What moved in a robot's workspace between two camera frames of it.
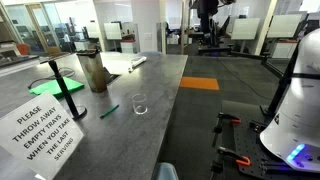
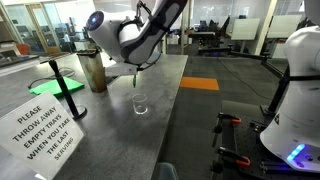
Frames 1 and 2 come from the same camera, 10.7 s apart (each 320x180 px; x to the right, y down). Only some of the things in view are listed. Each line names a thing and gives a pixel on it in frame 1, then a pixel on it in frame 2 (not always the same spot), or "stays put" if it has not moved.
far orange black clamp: [218, 128] stays put
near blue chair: [166, 171] stays put
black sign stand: [76, 112] stays put
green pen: [108, 112] -> [134, 81]
